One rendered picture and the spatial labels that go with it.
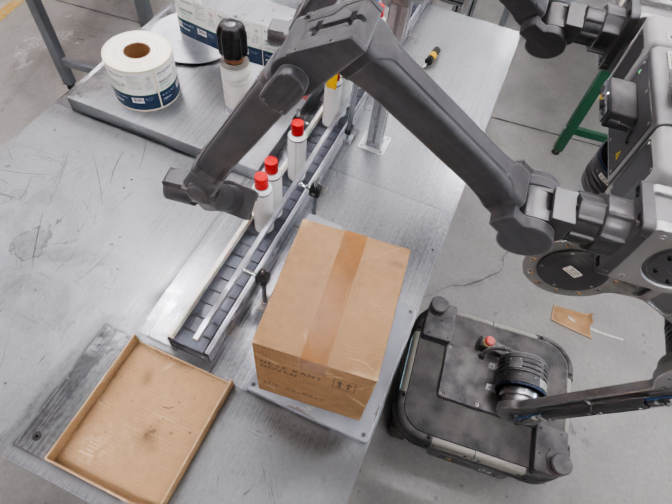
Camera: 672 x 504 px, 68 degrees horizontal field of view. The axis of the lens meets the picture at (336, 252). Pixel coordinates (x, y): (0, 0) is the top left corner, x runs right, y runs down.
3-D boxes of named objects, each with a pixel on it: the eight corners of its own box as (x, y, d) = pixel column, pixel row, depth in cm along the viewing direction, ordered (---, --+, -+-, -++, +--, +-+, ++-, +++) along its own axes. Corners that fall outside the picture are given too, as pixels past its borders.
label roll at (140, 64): (162, 63, 167) (152, 23, 155) (191, 96, 159) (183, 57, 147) (105, 83, 159) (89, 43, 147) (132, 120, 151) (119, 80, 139)
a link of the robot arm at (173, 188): (201, 190, 87) (220, 153, 91) (142, 175, 89) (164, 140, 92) (216, 226, 97) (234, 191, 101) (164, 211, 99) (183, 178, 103)
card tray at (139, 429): (138, 340, 118) (133, 333, 115) (234, 384, 115) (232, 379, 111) (51, 462, 103) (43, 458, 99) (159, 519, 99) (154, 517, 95)
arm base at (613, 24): (605, 73, 98) (641, 16, 88) (564, 62, 99) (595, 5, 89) (605, 48, 103) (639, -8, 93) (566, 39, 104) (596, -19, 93)
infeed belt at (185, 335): (398, 6, 204) (400, -4, 201) (417, 11, 203) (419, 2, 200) (174, 345, 117) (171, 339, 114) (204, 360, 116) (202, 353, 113)
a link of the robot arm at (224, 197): (218, 214, 94) (224, 185, 93) (185, 205, 95) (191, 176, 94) (232, 214, 101) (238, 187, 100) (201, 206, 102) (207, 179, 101)
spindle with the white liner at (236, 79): (234, 97, 160) (224, 10, 135) (258, 106, 159) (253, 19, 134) (220, 114, 156) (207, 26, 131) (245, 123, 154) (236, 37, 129)
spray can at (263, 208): (260, 216, 135) (256, 164, 118) (277, 223, 134) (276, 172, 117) (251, 230, 132) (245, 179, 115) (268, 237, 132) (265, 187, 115)
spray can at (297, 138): (292, 166, 146) (292, 112, 129) (308, 172, 145) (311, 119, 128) (284, 178, 143) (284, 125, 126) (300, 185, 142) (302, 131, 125)
